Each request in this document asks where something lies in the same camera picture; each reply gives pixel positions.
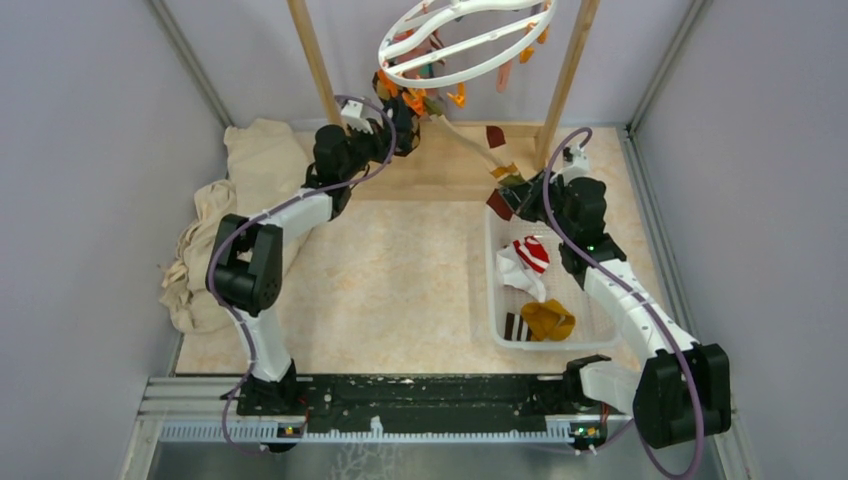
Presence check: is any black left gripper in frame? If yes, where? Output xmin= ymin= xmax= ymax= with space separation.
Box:
xmin=339 ymin=116 xmax=404 ymax=182

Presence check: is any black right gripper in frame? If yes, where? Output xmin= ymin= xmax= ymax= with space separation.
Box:
xmin=500 ymin=167 xmax=576 ymax=240

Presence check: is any red white striped sock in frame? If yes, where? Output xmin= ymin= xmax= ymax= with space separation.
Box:
xmin=512 ymin=235 xmax=550 ymax=274

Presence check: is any beige striped ribbed sock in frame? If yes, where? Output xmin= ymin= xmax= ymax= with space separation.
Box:
xmin=430 ymin=114 xmax=527 ymax=221

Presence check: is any mustard yellow sock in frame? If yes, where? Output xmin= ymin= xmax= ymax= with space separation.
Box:
xmin=520 ymin=299 xmax=576 ymax=342

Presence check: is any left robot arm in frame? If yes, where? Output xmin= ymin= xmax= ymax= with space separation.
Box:
xmin=206 ymin=119 xmax=420 ymax=414

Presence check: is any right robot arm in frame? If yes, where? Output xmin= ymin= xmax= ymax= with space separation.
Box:
xmin=502 ymin=174 xmax=731 ymax=449

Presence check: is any white round clip hanger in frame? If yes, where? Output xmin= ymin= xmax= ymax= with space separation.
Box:
xmin=377 ymin=1 xmax=558 ymax=89

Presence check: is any beige crumpled cloth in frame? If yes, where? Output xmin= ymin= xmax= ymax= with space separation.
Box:
xmin=159 ymin=118 xmax=311 ymax=334

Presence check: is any orange clothes clip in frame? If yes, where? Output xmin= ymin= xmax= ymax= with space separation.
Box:
xmin=402 ymin=87 xmax=428 ymax=116

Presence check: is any white perforated plastic basket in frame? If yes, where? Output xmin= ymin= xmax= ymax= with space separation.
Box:
xmin=482 ymin=206 xmax=621 ymax=351

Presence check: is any pink sock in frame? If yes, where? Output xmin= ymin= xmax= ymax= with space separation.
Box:
xmin=496 ymin=60 xmax=513 ymax=93

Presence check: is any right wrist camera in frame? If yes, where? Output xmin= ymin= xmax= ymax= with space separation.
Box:
xmin=560 ymin=146 xmax=590 ymax=184

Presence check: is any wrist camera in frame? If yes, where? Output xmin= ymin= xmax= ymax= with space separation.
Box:
xmin=340 ymin=99 xmax=373 ymax=134
xmin=560 ymin=146 xmax=590 ymax=184

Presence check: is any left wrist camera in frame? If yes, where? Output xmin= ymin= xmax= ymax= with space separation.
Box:
xmin=340 ymin=99 xmax=373 ymax=134

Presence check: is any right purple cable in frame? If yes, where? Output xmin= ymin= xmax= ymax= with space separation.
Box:
xmin=541 ymin=127 xmax=708 ymax=480

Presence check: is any wooden hanger stand frame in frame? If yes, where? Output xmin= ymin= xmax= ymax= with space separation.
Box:
xmin=287 ymin=1 xmax=600 ymax=175

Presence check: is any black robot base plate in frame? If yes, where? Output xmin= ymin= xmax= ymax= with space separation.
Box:
xmin=229 ymin=371 xmax=614 ymax=434

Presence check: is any aluminium rail front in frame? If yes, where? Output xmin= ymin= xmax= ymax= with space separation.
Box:
xmin=135 ymin=374 xmax=737 ymax=445

